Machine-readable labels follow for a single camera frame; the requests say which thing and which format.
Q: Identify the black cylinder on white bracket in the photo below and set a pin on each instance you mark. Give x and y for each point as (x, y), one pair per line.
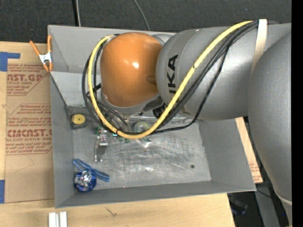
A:
(159, 112)

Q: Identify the clear glass thing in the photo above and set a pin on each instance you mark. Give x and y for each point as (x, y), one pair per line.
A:
(141, 127)

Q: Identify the blue ball with silver foil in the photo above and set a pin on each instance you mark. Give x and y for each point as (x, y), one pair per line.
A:
(84, 181)

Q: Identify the brown cardboard board red print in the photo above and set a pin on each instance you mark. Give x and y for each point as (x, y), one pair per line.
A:
(26, 126)

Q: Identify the grey metal bin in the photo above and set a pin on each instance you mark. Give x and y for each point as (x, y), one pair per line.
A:
(165, 157)

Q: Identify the blue clear plastic strip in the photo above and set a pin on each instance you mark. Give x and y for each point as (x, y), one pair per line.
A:
(100, 174)

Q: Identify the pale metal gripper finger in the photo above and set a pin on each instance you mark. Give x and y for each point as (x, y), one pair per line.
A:
(100, 151)

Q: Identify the dark case with yellow disc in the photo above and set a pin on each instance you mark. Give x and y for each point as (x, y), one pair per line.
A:
(78, 119)

